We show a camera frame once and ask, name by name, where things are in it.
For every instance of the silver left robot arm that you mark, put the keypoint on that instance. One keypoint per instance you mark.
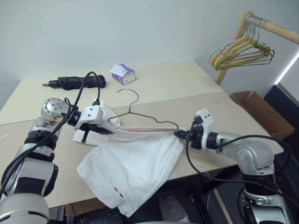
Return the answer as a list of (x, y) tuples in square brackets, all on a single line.
[(35, 168)]

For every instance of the bunch of hanging hangers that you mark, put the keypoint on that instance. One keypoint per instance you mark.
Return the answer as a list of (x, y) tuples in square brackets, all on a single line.
[(236, 45)]

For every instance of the black cabinet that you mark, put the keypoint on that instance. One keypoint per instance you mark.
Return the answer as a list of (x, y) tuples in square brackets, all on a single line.
[(285, 105)]

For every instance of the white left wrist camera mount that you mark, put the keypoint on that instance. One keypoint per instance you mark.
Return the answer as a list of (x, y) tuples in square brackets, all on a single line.
[(92, 114)]

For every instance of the white garment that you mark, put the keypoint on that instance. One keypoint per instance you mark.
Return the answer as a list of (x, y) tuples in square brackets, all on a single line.
[(130, 163)]

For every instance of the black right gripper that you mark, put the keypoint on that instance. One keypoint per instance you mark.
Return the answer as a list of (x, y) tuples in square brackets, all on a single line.
[(196, 136)]

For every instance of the brown cardboard box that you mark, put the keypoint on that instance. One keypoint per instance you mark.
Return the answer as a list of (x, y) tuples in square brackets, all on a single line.
[(264, 112)]

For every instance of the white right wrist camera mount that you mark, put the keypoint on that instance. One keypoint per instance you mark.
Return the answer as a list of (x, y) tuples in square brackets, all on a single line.
[(205, 119)]

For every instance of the purple white tissue box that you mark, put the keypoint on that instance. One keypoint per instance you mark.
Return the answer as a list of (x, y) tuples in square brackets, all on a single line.
[(125, 74)]

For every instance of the folded dark purple umbrella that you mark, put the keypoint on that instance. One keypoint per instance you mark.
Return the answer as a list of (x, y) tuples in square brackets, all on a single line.
[(70, 81)]

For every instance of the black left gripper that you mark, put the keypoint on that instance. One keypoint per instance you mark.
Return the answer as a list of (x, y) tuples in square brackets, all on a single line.
[(91, 127)]

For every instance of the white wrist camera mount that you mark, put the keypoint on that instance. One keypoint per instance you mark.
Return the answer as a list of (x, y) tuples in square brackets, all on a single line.
[(92, 114), (205, 119)]

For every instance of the wooden clothes rack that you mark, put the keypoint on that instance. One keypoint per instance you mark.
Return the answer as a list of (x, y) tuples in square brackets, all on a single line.
[(278, 29)]

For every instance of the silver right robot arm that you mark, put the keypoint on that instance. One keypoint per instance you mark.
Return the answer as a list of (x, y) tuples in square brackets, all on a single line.
[(247, 154)]

